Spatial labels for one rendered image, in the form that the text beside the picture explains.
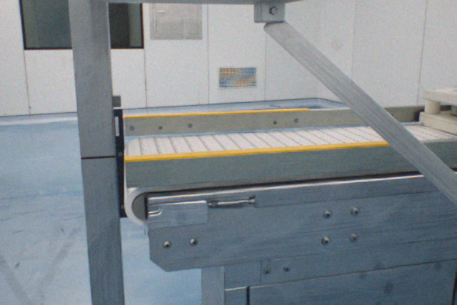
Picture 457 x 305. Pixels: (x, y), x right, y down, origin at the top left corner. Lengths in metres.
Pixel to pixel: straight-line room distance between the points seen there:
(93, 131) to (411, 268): 0.56
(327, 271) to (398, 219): 0.13
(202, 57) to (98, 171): 5.13
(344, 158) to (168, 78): 5.27
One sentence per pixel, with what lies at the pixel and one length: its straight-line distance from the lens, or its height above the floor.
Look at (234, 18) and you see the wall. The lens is 6.04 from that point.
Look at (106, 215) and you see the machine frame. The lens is 0.83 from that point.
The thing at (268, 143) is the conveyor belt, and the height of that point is 0.83.
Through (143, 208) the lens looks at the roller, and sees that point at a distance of 0.53.
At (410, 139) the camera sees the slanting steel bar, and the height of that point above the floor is 0.89.
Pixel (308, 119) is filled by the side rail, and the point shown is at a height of 0.85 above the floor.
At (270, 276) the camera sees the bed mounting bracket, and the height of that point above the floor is 0.67.
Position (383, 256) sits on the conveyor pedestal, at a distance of 0.71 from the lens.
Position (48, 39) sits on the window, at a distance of 5.60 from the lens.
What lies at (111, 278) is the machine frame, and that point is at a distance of 0.89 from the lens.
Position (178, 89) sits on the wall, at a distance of 5.82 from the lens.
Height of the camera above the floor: 1.00
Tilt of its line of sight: 12 degrees down
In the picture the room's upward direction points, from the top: straight up
